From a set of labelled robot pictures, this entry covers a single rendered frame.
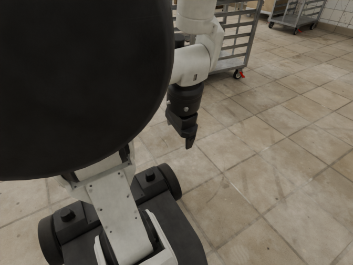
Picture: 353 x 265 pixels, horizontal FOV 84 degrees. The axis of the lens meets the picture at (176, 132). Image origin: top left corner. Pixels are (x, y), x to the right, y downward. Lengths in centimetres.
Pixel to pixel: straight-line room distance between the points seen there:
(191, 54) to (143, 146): 101
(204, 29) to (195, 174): 93
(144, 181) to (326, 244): 87
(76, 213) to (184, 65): 72
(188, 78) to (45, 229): 78
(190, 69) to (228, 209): 84
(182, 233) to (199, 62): 64
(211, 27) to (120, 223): 54
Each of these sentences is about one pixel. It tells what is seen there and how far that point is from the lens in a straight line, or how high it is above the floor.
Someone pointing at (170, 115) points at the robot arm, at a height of 63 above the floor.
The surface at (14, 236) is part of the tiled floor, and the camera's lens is 127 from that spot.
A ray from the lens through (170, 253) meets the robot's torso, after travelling 66.
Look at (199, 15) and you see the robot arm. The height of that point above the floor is 89.
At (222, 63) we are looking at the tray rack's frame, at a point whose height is 15.
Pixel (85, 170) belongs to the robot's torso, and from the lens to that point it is 49.
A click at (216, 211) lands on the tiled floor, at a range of 110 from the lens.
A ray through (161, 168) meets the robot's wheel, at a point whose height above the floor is 20.
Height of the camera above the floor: 97
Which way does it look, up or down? 42 degrees down
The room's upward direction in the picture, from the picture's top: straight up
